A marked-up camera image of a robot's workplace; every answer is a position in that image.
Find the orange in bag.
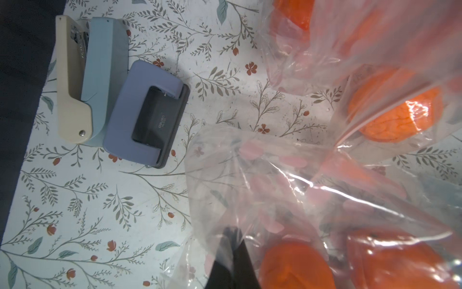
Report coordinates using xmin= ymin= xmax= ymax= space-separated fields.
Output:
xmin=346 ymin=228 xmax=460 ymax=289
xmin=259 ymin=242 xmax=336 ymax=289

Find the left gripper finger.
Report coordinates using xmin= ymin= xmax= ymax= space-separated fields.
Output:
xmin=205 ymin=227 xmax=261 ymax=289

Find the clear zip-top bag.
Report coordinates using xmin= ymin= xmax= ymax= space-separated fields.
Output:
xmin=258 ymin=1 xmax=462 ymax=164
xmin=162 ymin=126 xmax=462 ymax=289

